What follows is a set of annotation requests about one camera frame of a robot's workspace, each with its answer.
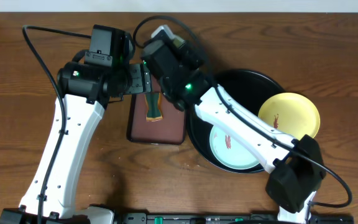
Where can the yellow plate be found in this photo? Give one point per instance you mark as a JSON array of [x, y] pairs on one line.
[[291, 113]]

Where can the green and orange sponge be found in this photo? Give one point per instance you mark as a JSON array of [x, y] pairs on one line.
[[153, 101]]

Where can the mint plate near front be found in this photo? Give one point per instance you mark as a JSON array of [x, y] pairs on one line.
[[229, 152]]

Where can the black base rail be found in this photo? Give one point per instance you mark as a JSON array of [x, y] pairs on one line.
[[143, 218]]

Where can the brown rectangular tray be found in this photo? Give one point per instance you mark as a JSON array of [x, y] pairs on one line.
[[168, 130]]

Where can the black round tray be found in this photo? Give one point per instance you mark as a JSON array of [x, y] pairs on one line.
[[247, 87]]

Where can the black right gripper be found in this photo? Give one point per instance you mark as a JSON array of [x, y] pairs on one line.
[[199, 69]]

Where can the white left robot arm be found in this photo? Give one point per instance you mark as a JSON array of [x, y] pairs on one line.
[[86, 90]]

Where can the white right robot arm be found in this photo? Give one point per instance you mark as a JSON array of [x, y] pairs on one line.
[[295, 165]]

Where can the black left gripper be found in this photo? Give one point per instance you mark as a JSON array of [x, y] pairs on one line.
[[138, 78]]

